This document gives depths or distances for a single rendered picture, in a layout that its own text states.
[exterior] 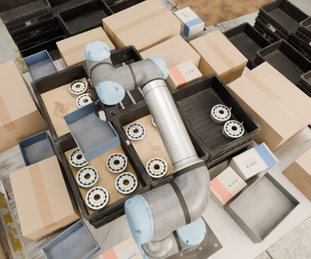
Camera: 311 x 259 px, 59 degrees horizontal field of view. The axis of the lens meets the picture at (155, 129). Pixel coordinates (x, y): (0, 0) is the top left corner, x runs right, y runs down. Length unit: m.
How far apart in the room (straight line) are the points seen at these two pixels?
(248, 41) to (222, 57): 1.08
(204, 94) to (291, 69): 1.12
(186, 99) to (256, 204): 0.64
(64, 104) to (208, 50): 0.90
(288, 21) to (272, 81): 1.39
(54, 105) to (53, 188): 0.48
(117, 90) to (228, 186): 0.82
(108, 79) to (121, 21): 1.09
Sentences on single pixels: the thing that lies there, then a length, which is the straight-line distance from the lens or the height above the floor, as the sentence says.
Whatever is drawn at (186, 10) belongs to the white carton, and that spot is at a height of 0.79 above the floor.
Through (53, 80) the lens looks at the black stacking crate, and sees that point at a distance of 1.61.
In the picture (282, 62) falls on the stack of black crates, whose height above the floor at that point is 0.38.
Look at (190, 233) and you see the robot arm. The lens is 1.11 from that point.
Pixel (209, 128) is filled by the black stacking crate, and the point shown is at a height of 0.83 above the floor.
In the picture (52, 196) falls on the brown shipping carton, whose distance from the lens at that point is 1.32.
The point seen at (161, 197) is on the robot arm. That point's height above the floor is 1.39.
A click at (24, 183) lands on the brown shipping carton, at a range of 1.39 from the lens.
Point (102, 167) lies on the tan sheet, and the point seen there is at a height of 0.83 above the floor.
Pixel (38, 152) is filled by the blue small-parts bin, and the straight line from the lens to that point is 1.61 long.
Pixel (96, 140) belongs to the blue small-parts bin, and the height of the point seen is 1.07.
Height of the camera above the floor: 2.06
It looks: 60 degrees down
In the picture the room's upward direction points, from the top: 1 degrees clockwise
